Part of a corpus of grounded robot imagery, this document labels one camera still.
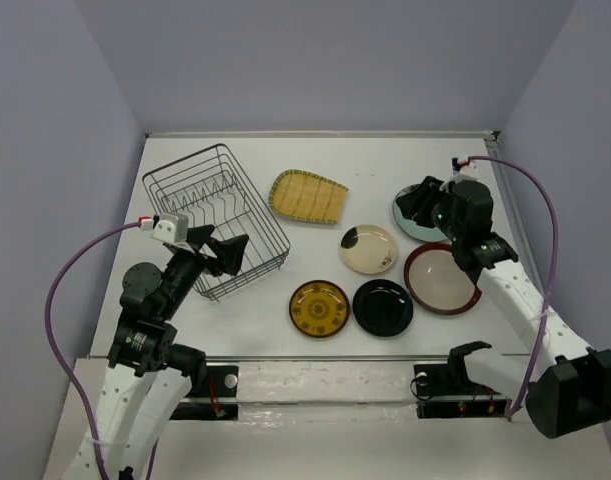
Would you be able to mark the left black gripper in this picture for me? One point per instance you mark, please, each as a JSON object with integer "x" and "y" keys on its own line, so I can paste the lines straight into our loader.
{"x": 230, "y": 251}

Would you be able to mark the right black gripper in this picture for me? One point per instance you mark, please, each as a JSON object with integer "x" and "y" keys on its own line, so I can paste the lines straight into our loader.
{"x": 425, "y": 194}

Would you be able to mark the light blue flower plate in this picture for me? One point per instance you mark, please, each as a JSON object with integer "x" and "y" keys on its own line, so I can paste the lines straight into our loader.
{"x": 420, "y": 233}

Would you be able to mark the cream plate with black brushmark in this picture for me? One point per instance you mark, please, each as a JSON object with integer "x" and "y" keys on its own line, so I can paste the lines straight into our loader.
{"x": 368, "y": 249}

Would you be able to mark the red rimmed cream plate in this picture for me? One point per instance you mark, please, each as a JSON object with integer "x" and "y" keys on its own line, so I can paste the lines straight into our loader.
{"x": 435, "y": 281}

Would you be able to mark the woven bamboo pattern plate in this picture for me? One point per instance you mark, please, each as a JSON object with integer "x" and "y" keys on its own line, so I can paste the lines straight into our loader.
{"x": 306, "y": 196}

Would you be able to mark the black round plate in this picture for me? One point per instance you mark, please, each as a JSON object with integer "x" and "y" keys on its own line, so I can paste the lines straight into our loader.
{"x": 383, "y": 308}

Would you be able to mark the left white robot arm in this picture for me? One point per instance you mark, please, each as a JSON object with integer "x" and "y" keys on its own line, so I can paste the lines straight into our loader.
{"x": 147, "y": 372}

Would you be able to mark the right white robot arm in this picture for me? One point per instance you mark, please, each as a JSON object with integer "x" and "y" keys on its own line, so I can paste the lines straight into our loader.
{"x": 566, "y": 384}

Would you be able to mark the yellow patterned round plate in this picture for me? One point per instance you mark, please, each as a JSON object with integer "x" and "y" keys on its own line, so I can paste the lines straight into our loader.
{"x": 319, "y": 309}

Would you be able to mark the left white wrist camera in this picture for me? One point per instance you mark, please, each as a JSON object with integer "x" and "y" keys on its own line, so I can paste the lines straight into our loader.
{"x": 171, "y": 229}

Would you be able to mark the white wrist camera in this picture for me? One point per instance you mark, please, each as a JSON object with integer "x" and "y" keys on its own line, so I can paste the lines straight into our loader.
{"x": 464, "y": 169}
{"x": 171, "y": 229}

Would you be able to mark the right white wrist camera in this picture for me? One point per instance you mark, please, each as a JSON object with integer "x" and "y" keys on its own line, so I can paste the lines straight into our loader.
{"x": 464, "y": 169}

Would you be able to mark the dark wire dish rack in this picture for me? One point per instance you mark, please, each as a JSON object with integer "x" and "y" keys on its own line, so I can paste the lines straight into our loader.
{"x": 211, "y": 187}

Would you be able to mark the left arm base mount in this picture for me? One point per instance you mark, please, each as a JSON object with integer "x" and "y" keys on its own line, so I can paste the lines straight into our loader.
{"x": 215, "y": 399}

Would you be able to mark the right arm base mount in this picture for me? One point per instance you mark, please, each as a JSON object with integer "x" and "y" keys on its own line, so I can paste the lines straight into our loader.
{"x": 440, "y": 396}

